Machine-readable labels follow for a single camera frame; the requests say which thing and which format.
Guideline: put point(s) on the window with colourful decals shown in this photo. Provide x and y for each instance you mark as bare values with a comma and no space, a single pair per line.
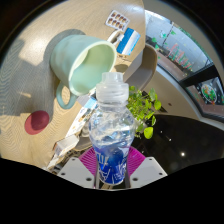
173,43

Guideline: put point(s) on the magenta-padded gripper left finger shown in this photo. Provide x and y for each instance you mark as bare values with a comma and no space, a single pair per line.
87,161

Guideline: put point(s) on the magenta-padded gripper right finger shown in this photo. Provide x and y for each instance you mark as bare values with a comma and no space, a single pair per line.
136,160

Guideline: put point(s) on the teal tissue packet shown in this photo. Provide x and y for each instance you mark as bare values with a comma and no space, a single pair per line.
89,102

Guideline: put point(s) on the green potted plant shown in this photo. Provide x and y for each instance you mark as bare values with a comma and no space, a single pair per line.
143,103

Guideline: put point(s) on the clear bottle with blue label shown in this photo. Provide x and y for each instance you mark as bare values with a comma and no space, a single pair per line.
111,133

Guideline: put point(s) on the blister pack of pills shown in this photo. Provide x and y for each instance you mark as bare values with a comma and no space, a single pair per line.
117,20

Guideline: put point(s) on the open illustrated leaflet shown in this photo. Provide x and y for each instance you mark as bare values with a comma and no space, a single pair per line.
78,121

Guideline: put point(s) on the blue white striped packet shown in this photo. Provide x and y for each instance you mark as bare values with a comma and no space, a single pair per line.
128,41

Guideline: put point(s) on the pale green mug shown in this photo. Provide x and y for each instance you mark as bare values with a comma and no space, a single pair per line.
66,56

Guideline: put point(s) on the flat round red coaster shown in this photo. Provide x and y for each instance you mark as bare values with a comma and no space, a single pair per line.
36,122

